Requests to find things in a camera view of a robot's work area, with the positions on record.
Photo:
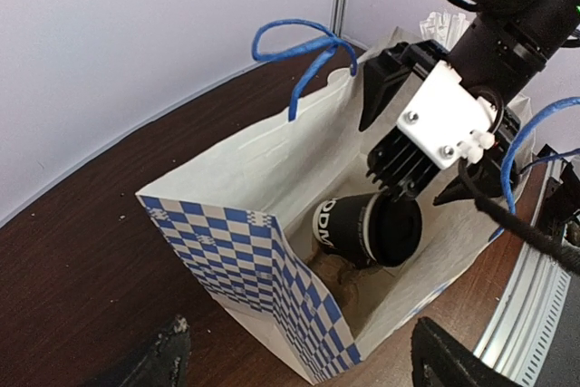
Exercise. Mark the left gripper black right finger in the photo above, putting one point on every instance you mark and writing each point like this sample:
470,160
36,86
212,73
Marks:
438,359

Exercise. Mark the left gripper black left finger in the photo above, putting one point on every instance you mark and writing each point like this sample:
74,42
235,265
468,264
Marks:
161,361

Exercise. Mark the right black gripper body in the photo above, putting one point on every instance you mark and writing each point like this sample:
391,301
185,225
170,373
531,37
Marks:
383,77

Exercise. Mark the brown cardboard cup carrier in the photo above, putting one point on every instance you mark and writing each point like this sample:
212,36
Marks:
338,275

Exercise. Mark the black plastic cup lid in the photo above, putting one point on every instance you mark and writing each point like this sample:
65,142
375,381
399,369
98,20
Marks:
394,231

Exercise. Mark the single black paper coffee cup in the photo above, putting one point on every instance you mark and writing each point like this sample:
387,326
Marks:
340,226

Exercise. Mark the blue checkered paper bag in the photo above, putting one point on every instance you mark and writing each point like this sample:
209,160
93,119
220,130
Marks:
240,216

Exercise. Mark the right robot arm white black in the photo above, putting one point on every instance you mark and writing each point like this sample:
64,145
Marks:
508,43

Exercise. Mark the bundle of wrapped white straws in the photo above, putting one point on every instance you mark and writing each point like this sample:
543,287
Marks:
444,28

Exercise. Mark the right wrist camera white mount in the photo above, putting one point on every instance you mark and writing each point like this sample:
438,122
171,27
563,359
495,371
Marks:
441,124

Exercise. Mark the aluminium front rail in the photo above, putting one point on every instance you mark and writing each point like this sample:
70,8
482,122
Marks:
521,330

